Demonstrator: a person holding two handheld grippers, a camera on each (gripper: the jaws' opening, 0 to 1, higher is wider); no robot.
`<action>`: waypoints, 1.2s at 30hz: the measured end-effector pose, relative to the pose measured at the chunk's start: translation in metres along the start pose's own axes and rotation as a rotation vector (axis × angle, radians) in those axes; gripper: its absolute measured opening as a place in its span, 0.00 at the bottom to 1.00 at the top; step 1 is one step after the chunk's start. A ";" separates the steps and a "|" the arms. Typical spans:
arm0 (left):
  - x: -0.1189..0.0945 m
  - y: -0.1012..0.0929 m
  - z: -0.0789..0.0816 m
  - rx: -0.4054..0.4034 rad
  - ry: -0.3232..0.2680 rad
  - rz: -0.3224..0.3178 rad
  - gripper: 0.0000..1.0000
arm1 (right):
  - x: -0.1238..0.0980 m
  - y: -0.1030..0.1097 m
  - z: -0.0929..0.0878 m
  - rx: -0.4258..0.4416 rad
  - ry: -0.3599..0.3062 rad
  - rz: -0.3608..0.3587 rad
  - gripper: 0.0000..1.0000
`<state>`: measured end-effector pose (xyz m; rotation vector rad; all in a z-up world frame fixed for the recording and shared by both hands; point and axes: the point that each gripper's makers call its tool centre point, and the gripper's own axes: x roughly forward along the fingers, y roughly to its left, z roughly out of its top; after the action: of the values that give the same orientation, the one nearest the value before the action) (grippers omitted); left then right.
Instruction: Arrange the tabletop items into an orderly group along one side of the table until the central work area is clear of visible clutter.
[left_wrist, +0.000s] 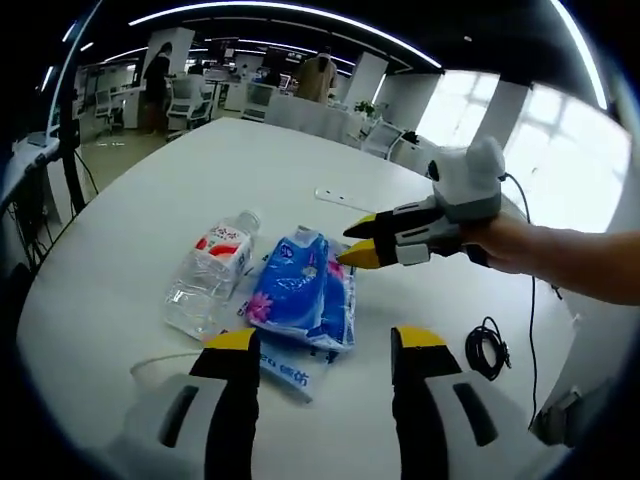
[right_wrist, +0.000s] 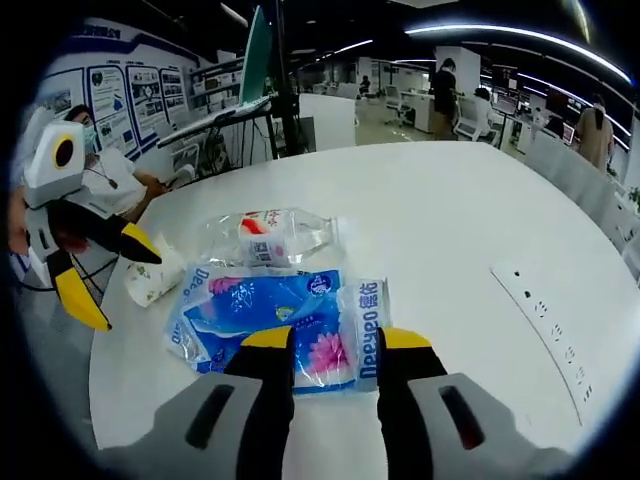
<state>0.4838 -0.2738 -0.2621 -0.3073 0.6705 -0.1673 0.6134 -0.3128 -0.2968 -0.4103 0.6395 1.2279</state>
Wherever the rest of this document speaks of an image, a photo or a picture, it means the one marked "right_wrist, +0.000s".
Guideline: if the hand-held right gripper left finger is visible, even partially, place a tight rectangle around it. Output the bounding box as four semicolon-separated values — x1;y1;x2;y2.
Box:
107;327;296;480

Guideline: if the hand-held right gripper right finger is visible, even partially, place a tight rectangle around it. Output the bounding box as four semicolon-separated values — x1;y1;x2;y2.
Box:
375;327;576;480

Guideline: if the white paper cup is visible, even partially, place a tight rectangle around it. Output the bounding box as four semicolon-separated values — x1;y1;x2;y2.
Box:
123;233;187;310

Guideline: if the wet wipes pack blue lid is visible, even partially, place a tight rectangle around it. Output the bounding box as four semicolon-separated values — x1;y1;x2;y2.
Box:
163;264;392;396

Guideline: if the blue flowered tissue pack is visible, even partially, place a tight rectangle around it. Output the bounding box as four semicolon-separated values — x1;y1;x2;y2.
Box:
180;267;362;397

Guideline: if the clear plastic bottle red label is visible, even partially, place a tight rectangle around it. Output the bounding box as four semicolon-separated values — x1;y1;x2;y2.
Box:
203;207;342;270

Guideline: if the white tabletop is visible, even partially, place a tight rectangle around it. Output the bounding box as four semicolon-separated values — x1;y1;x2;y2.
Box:
87;140;640;454

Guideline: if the white standing desk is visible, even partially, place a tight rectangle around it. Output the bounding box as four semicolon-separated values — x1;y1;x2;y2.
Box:
157;97;275;149

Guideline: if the white built-in power strip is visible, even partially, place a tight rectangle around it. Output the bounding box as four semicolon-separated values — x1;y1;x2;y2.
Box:
489;263;597;429

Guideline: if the white storage shelf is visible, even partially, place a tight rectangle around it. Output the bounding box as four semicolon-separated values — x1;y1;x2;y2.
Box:
189;59;246;109

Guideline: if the large display on stand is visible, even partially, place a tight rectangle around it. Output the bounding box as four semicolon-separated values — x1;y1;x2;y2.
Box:
238;0;304;161

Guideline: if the white partition panel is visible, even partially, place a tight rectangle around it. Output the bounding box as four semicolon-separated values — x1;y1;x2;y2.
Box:
298;92;359;151

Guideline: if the white office chair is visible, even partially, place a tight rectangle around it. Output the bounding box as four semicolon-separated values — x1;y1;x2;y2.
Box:
457;97;504;146
383;83;417;127

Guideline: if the grey desk partition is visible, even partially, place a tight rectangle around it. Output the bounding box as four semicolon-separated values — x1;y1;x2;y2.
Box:
524;130;640;236

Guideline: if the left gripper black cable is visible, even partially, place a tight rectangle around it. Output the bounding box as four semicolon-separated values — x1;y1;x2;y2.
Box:
19;257;119;296

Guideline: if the blue white wall poster board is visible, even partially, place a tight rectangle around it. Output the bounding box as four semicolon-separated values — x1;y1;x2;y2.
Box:
39;59;191;156

